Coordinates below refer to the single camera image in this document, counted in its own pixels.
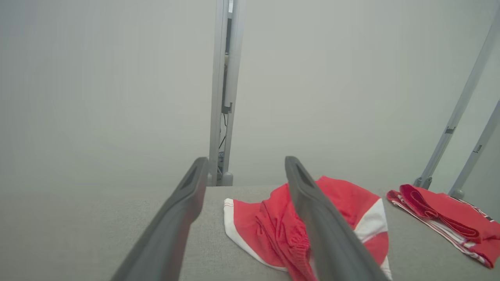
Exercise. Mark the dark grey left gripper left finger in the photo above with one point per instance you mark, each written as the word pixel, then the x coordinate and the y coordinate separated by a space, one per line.
pixel 168 230

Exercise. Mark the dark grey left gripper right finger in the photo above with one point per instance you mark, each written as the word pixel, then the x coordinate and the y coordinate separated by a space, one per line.
pixel 332 234

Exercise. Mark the red shorts with white panels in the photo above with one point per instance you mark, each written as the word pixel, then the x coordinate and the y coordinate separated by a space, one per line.
pixel 269 222

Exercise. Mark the red shirt with white sleeves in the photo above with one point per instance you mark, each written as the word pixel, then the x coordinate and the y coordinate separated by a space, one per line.
pixel 449 210

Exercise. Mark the grey cylindrical partition foot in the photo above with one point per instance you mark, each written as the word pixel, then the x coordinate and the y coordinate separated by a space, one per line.
pixel 211 180
pixel 227 179

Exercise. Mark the grey rounded partition foot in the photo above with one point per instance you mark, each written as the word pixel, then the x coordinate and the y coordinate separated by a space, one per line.
pixel 456 193

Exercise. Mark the grey partition foot with bracket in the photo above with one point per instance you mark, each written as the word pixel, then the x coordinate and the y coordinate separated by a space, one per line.
pixel 424 182

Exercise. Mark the grey partition frame post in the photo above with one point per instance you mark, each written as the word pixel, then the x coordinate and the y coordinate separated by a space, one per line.
pixel 236 39
pixel 216 97

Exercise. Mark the slanted grey partition post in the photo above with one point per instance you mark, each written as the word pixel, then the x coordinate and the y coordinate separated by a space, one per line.
pixel 461 101
pixel 478 148

